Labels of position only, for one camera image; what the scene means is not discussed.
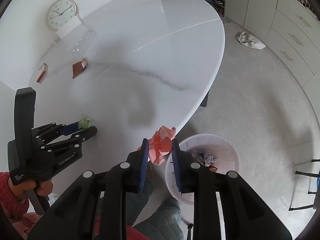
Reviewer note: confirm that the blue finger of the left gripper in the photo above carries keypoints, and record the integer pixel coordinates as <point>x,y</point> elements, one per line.
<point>70,128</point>
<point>76,139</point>

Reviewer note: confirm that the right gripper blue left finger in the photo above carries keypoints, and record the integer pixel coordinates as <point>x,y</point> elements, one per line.
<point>143,163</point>

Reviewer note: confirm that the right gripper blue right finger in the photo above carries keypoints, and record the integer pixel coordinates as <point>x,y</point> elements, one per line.
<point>176,164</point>

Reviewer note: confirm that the orange red paper piece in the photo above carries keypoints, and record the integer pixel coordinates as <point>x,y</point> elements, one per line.
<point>161,144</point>

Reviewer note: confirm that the green wrapper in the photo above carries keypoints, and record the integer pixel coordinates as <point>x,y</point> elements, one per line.
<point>86,122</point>

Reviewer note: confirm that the left forearm red sleeve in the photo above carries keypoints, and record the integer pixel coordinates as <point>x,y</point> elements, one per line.
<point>12,207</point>

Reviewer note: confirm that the left hand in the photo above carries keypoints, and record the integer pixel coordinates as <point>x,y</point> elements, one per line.
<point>44,189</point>

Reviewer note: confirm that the brown snack wrapper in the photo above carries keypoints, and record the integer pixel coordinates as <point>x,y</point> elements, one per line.
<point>79,67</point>

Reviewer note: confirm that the red white small box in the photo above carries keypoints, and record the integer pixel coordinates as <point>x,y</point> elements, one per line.
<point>43,70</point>

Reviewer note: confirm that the grey quilted trouser legs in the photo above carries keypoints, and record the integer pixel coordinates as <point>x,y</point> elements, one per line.
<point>164,223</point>

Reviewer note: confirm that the clear plastic bottle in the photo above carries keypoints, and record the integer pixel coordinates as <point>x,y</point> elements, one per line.
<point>76,38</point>

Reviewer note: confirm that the white plastic bag on floor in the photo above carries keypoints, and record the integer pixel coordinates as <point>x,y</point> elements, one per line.
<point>250,41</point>

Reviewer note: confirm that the cream drawer cabinet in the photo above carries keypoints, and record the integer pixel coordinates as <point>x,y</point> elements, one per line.
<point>294,38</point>

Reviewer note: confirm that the tall cream wardrobe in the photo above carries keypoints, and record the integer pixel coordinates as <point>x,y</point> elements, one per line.
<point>256,16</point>

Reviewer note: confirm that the white round wall clock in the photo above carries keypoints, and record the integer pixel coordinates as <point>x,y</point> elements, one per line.
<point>60,12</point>

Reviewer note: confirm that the black metal chair frame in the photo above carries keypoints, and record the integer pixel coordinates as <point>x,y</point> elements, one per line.
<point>304,175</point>

